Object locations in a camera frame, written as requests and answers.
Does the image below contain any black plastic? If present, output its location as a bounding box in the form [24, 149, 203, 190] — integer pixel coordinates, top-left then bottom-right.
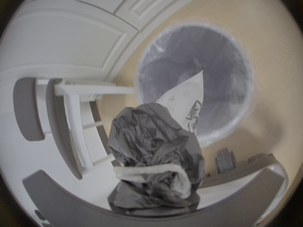
[108, 104, 206, 209]

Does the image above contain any white tissue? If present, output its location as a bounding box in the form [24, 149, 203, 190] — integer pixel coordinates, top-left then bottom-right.
[114, 163, 192, 199]

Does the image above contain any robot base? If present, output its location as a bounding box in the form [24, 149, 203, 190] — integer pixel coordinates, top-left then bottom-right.
[201, 148, 290, 222]

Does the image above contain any pale grey trash bin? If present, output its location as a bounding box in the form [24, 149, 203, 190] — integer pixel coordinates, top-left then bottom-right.
[135, 21, 255, 148]

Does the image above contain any white wardrobe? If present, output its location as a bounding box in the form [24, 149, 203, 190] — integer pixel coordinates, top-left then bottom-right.
[0, 0, 232, 84]

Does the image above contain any white chair grey seat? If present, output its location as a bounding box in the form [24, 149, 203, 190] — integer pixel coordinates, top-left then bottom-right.
[13, 77, 135, 180]

